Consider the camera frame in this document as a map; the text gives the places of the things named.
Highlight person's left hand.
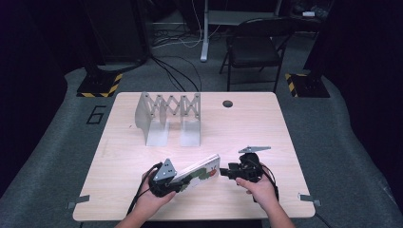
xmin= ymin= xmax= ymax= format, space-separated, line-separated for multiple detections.
xmin=134 ymin=168 xmax=177 ymax=220

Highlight black cable under table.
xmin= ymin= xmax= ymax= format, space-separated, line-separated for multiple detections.
xmin=313 ymin=211 xmax=333 ymax=228

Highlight grey desk with white leg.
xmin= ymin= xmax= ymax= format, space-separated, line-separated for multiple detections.
xmin=200 ymin=0 xmax=283 ymax=63

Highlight white floor cables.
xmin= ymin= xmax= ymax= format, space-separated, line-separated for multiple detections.
xmin=151 ymin=0 xmax=223 ymax=50

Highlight grey metal expandable bookend rack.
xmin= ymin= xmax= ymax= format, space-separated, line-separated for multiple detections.
xmin=134 ymin=91 xmax=202 ymax=148

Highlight black folding chair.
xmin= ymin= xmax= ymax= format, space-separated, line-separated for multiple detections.
xmin=219 ymin=16 xmax=295 ymax=94

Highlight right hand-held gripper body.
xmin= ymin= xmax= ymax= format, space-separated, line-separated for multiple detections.
xmin=233 ymin=145 xmax=273 ymax=184

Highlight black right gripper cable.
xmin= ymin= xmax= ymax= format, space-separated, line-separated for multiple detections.
xmin=252 ymin=158 xmax=281 ymax=203

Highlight black floor cables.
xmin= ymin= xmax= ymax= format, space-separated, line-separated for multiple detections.
xmin=149 ymin=54 xmax=203 ymax=93

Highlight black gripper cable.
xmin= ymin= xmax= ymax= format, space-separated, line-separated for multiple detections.
xmin=125 ymin=161 xmax=163 ymax=217
xmin=252 ymin=158 xmax=281 ymax=203

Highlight person's right hand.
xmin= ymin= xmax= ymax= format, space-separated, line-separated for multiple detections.
xmin=235 ymin=162 xmax=280 ymax=211

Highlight grey metal table bracket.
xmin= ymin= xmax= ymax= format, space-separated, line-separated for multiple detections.
xmin=297 ymin=192 xmax=322 ymax=207
xmin=65 ymin=194 xmax=91 ymax=211

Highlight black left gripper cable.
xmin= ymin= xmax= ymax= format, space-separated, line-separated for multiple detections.
xmin=125 ymin=161 xmax=163 ymax=217

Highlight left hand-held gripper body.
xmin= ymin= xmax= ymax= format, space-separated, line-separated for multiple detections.
xmin=147 ymin=158 xmax=179 ymax=199

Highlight white caterpillar picture book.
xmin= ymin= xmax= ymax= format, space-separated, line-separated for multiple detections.
xmin=172 ymin=153 xmax=222 ymax=195

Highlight black stand base striped edge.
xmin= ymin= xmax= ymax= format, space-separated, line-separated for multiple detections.
xmin=283 ymin=72 xmax=332 ymax=99
xmin=75 ymin=71 xmax=124 ymax=99

